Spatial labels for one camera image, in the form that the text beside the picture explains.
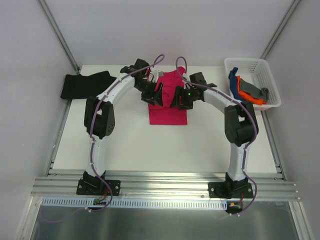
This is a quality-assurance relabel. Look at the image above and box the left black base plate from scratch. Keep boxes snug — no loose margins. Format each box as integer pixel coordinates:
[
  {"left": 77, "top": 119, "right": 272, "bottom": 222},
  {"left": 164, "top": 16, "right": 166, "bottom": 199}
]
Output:
[{"left": 76, "top": 178, "right": 121, "bottom": 196}]

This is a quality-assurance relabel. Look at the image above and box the orange t shirt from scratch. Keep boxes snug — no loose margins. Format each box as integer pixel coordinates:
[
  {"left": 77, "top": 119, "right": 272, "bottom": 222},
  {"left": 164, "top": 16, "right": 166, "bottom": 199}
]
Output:
[{"left": 236, "top": 76, "right": 267, "bottom": 106}]

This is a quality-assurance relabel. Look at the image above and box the corner aluminium profile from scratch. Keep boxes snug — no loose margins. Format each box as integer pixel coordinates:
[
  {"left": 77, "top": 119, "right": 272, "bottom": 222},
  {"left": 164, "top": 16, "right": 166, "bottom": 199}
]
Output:
[
  {"left": 37, "top": 0, "right": 81, "bottom": 73},
  {"left": 260, "top": 0, "right": 303, "bottom": 60}
]

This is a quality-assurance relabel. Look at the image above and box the black folded t shirt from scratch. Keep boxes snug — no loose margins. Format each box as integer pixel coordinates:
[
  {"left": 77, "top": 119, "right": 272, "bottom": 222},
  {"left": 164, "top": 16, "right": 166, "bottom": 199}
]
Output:
[{"left": 60, "top": 70, "right": 117, "bottom": 100}]

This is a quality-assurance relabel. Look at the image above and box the aluminium mounting rail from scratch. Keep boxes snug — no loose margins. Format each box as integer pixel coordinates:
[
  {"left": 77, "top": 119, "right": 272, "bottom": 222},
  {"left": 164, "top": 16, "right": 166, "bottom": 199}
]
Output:
[{"left": 31, "top": 169, "right": 303, "bottom": 202}]

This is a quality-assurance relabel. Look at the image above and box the purple cable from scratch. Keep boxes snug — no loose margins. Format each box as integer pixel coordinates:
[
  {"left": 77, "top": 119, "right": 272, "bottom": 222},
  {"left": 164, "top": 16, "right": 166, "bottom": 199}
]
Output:
[
  {"left": 88, "top": 54, "right": 166, "bottom": 214},
  {"left": 175, "top": 56, "right": 260, "bottom": 218}
]

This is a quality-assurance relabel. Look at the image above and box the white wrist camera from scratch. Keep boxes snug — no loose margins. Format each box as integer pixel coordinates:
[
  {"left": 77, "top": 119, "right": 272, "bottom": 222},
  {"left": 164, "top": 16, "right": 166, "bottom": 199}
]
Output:
[
  {"left": 182, "top": 73, "right": 190, "bottom": 82},
  {"left": 151, "top": 70, "right": 164, "bottom": 80}
]

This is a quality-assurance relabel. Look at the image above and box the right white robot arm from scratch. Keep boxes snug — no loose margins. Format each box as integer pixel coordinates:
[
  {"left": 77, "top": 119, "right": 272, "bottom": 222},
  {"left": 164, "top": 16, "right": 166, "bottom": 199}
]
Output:
[{"left": 170, "top": 72, "right": 259, "bottom": 198}]

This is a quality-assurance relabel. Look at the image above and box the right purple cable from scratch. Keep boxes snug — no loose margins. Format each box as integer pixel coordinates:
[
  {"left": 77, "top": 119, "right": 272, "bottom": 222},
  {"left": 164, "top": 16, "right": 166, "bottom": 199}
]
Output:
[{"left": 175, "top": 56, "right": 260, "bottom": 218}]

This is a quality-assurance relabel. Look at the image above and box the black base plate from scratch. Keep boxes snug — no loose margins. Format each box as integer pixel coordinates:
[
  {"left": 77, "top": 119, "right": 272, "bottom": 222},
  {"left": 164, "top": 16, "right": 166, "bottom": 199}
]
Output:
[
  {"left": 76, "top": 178, "right": 121, "bottom": 196},
  {"left": 208, "top": 182, "right": 254, "bottom": 199}
]

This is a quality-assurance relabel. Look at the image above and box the white plastic basket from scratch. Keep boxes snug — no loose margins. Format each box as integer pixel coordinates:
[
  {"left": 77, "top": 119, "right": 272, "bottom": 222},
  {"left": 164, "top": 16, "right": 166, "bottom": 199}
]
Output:
[{"left": 224, "top": 57, "right": 282, "bottom": 111}]

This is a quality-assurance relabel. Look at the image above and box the grey t shirt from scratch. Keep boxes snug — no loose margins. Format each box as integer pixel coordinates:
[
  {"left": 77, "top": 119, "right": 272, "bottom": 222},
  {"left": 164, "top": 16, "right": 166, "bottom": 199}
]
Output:
[{"left": 239, "top": 78, "right": 269, "bottom": 104}]

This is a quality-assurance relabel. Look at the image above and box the blue t shirt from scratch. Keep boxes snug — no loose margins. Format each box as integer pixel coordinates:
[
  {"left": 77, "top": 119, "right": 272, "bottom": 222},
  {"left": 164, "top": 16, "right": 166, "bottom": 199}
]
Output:
[{"left": 228, "top": 67, "right": 246, "bottom": 102}]

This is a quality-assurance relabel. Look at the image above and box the left table edge rail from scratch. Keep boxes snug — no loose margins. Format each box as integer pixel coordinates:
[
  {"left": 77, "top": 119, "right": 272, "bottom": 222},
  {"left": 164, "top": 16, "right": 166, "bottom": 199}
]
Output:
[{"left": 44, "top": 100, "right": 72, "bottom": 177}]

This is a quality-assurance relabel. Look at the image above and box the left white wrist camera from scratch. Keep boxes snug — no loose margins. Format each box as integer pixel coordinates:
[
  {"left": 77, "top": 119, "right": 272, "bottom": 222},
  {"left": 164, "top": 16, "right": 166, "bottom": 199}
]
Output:
[{"left": 151, "top": 70, "right": 164, "bottom": 80}]

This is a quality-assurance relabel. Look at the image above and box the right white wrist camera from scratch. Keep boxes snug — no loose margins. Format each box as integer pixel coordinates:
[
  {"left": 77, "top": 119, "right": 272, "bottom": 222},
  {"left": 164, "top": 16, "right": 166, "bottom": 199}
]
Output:
[{"left": 182, "top": 73, "right": 190, "bottom": 82}]

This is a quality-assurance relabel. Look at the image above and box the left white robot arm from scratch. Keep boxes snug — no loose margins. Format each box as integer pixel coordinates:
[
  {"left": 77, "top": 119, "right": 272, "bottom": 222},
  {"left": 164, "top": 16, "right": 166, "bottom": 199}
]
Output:
[{"left": 82, "top": 54, "right": 165, "bottom": 194}]

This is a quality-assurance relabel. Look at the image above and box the right corner aluminium profile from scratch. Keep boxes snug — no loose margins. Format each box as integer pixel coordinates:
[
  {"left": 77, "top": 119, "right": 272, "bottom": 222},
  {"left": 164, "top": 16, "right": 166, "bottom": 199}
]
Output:
[{"left": 260, "top": 0, "right": 303, "bottom": 60}]

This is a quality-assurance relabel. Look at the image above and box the white slotted cable duct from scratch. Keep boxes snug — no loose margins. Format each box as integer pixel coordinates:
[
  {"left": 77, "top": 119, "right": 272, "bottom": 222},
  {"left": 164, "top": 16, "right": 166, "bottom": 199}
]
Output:
[{"left": 41, "top": 197, "right": 227, "bottom": 211}]

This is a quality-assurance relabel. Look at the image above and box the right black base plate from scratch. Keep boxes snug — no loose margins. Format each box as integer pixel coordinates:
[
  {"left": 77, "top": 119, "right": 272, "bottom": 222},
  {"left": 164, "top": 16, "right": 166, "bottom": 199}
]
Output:
[{"left": 208, "top": 182, "right": 254, "bottom": 199}]

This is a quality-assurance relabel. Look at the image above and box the left corner aluminium profile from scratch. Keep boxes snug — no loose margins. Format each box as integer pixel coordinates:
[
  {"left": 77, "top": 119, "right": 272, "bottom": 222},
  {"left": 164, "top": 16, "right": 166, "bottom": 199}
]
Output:
[{"left": 37, "top": 0, "right": 81, "bottom": 73}]

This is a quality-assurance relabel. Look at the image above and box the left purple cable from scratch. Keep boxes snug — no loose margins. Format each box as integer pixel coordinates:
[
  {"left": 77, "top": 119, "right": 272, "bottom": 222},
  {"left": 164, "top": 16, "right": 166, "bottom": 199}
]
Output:
[{"left": 88, "top": 54, "right": 166, "bottom": 214}]

